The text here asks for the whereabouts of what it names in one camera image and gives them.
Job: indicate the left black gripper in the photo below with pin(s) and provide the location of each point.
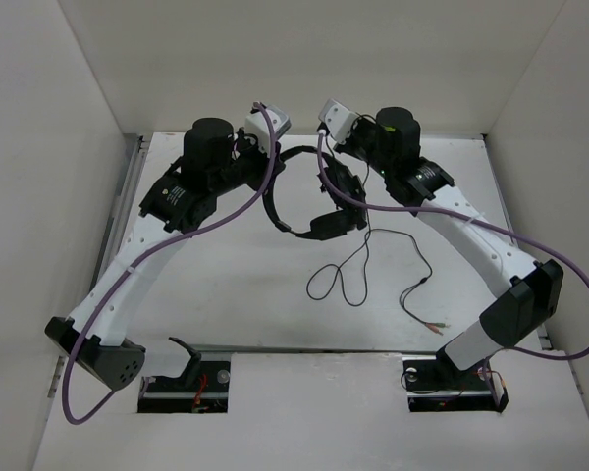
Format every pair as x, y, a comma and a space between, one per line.
250, 141

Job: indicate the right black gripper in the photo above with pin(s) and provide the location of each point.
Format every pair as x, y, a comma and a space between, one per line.
356, 128

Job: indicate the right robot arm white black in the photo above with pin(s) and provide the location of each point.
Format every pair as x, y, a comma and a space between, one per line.
526, 291

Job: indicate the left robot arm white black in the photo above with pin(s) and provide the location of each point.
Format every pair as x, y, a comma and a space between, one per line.
216, 160

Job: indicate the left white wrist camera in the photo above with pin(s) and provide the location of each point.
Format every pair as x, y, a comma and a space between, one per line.
264, 124

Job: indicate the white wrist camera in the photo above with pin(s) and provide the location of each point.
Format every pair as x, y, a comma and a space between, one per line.
264, 124
337, 120

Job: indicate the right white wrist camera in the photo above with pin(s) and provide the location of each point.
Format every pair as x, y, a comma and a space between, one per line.
337, 120

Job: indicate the front aluminium rail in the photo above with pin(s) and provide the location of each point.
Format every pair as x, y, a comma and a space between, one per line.
300, 350

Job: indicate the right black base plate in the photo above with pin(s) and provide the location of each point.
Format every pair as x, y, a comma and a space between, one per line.
428, 390

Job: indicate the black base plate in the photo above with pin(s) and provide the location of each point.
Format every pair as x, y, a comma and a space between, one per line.
185, 380
428, 390

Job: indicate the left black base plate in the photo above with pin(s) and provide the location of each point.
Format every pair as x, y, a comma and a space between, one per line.
185, 380

